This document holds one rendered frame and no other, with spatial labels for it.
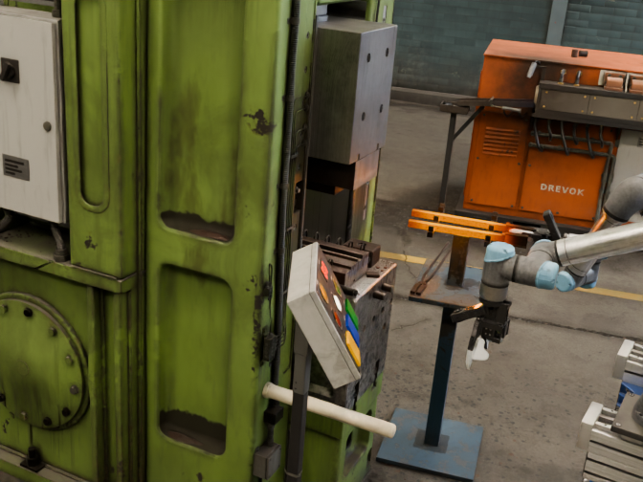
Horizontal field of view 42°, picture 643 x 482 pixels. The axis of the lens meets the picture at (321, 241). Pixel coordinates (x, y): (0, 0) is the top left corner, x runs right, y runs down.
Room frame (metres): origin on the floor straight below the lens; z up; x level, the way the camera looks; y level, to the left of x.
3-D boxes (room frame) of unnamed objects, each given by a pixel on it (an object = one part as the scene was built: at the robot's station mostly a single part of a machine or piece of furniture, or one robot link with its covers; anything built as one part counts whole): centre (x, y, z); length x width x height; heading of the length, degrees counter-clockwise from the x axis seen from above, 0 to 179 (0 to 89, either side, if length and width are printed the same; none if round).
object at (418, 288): (3.16, -0.47, 0.77); 0.60 x 0.04 x 0.01; 160
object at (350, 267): (2.70, 0.06, 0.96); 0.42 x 0.20 x 0.09; 66
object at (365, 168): (2.70, 0.06, 1.32); 0.42 x 0.20 x 0.10; 66
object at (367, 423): (2.26, -0.07, 0.62); 0.44 x 0.05 x 0.05; 66
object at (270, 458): (2.33, 0.13, 0.36); 0.09 x 0.07 x 0.12; 156
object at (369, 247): (2.80, -0.15, 0.95); 0.12 x 0.08 x 0.06; 66
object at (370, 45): (2.74, 0.05, 1.56); 0.42 x 0.39 x 0.40; 66
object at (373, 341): (2.75, 0.05, 0.69); 0.56 x 0.38 x 0.45; 66
